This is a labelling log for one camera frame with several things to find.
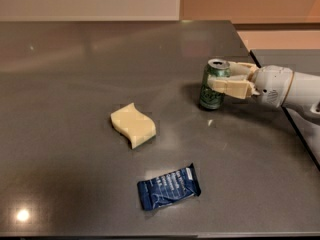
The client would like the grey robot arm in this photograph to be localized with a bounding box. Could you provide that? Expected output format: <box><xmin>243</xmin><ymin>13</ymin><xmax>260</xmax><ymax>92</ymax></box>
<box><xmin>206</xmin><ymin>59</ymin><xmax>320</xmax><ymax>124</ymax></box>

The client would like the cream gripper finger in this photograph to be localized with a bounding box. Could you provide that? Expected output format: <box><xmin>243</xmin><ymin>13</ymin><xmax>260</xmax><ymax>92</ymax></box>
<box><xmin>207</xmin><ymin>76</ymin><xmax>258</xmax><ymax>99</ymax></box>
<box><xmin>229</xmin><ymin>61</ymin><xmax>259</xmax><ymax>81</ymax></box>

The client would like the green soda can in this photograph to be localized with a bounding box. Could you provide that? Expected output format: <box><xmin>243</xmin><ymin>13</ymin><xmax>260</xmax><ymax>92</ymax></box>
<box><xmin>199</xmin><ymin>58</ymin><xmax>230</xmax><ymax>110</ymax></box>

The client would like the yellow wavy sponge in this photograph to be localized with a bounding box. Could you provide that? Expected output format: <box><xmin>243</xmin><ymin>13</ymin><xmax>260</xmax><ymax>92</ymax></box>
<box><xmin>111</xmin><ymin>103</ymin><xmax>156</xmax><ymax>149</ymax></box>

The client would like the dark blue snack packet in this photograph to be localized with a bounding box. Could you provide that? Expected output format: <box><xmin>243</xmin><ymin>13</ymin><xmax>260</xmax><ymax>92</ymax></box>
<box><xmin>137</xmin><ymin>164</ymin><xmax>201</xmax><ymax>211</ymax></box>

